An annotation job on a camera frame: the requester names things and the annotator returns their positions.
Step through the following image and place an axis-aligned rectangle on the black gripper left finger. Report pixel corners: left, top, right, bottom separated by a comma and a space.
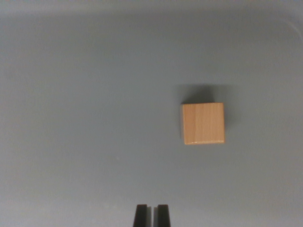
133, 204, 153, 227

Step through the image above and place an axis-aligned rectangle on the light wooden cube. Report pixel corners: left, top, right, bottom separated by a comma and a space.
181, 103, 225, 145

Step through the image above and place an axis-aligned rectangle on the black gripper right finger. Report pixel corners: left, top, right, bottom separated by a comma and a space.
153, 204, 171, 227

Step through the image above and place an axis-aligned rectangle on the grey plastic bin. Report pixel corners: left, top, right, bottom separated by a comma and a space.
0, 0, 303, 227

